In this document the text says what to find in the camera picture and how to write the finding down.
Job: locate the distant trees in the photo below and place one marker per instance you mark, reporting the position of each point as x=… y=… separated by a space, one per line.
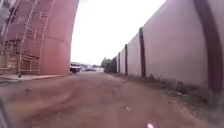
x=109 y=65

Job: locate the white vehicle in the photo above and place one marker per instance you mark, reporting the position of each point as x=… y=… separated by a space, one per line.
x=75 y=68

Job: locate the red building with scaffolding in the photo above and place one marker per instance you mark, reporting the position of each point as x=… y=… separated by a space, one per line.
x=53 y=36

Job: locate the robot's own part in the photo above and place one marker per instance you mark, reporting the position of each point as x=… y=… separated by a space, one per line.
x=150 y=126

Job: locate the pale wall with dark pillars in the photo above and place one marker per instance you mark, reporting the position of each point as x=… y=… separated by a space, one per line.
x=173 y=43

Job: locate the grey concrete slab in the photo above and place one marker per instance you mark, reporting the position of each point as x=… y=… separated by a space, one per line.
x=23 y=77

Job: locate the red-brown dirt road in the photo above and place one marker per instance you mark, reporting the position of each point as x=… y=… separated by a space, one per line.
x=96 y=100

